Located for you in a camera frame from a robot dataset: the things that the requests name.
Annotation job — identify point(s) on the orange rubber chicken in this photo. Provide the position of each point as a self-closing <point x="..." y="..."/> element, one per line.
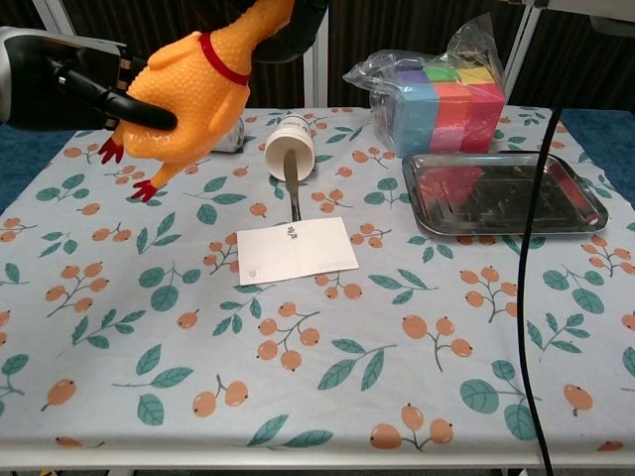
<point x="193" y="94"/>

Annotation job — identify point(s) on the blue silver soda can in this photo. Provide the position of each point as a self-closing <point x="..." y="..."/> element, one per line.
<point x="234" y="139"/>

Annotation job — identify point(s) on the stainless steel tray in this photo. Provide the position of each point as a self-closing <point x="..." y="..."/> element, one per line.
<point x="496" y="198"/>

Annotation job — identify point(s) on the colourful foam block cube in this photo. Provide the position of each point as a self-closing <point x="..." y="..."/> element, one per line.
<point x="446" y="114"/>

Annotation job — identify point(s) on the clear plastic bag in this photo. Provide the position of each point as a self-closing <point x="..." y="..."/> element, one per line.
<point x="377" y="79"/>

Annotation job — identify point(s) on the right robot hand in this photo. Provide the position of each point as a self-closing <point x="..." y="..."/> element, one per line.
<point x="297" y="30"/>

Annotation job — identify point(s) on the floral printed tablecloth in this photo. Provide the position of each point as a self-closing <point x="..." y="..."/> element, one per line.
<point x="248" y="337"/>

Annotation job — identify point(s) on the white paper cup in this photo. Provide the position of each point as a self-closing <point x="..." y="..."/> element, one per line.
<point x="292" y="144"/>

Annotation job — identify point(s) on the white paper card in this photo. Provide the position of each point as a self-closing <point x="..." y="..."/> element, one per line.
<point x="297" y="250"/>

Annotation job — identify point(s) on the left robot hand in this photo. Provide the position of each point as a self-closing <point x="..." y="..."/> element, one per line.
<point x="49" y="84"/>

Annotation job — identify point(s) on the metal butter knife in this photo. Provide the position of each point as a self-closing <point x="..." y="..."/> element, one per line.
<point x="293" y="193"/>

